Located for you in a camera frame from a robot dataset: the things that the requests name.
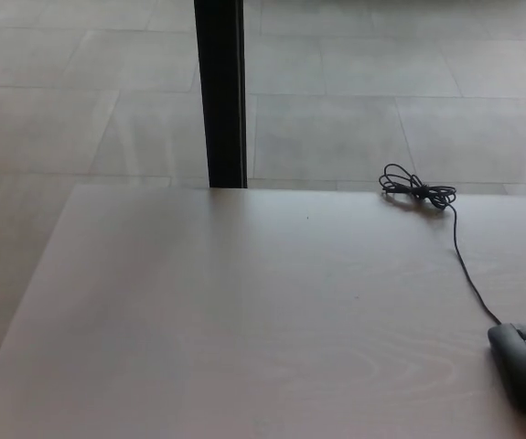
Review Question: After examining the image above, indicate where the black computer mouse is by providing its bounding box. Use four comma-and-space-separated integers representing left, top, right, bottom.
487, 322, 526, 423

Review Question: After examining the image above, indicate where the black upright post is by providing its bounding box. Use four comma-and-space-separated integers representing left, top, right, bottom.
193, 0, 249, 189

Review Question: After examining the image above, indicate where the black mouse cable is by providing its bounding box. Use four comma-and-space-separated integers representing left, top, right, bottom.
379, 163, 503, 327

